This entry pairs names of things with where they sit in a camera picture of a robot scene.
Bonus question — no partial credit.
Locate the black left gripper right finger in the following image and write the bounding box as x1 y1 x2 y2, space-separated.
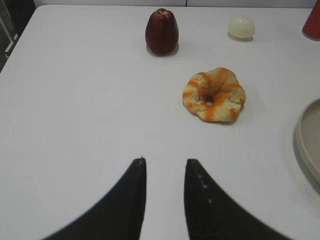
184 159 287 240

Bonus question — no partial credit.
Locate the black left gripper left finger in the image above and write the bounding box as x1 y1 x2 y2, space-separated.
46 157 147 240

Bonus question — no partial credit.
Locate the beige round plate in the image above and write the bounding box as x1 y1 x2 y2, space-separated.
294 98 320 192

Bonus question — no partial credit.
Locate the orange striped bagel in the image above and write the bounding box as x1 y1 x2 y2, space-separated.
182 67 246 123

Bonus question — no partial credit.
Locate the white egg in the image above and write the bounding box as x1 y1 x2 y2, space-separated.
228 16 256 39

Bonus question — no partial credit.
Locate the red soda can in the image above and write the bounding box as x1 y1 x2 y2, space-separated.
302 0 320 41

